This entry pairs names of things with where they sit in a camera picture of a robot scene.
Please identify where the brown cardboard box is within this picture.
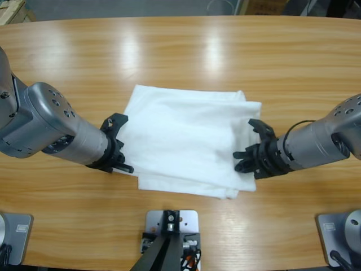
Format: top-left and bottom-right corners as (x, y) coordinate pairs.
(248, 0), (285, 15)

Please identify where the wrist black camera bracket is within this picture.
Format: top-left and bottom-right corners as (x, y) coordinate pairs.
(100, 112), (130, 139)
(248, 118), (278, 145)

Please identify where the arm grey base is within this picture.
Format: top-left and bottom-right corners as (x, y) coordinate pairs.
(0, 213), (34, 266)
(315, 209), (361, 268)

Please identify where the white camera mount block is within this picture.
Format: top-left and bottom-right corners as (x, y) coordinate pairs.
(145, 209), (201, 271)

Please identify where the dark camera post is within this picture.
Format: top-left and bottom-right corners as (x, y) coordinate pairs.
(129, 209), (181, 271)

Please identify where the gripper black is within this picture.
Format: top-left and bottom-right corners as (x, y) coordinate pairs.
(85, 136), (135, 174)
(232, 139), (292, 180)

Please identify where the orange and black cable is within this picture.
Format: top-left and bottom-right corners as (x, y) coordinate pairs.
(180, 250), (202, 271)

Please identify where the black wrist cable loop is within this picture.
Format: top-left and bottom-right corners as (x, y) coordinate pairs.
(284, 120), (316, 156)

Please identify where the black base cable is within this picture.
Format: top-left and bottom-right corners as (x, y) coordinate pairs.
(0, 244), (12, 266)
(329, 250), (355, 269)

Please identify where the wooden crate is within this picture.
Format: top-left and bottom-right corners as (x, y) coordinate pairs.
(0, 0), (37, 25)

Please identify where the white T-shirt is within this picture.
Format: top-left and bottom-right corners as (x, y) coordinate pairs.
(117, 84), (262, 200)

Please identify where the thin white wire hoop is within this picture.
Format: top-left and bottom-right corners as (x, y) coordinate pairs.
(207, 0), (236, 15)

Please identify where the grey metal stand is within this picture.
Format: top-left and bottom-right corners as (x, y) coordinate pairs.
(299, 0), (318, 17)

